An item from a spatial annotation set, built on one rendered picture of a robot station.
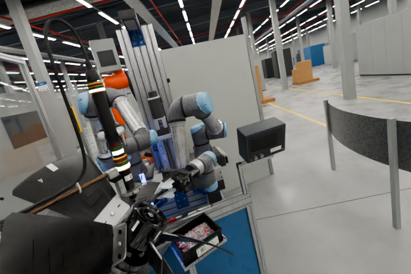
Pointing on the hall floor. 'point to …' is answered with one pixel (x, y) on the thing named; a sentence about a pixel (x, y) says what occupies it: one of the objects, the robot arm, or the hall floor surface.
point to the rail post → (256, 239)
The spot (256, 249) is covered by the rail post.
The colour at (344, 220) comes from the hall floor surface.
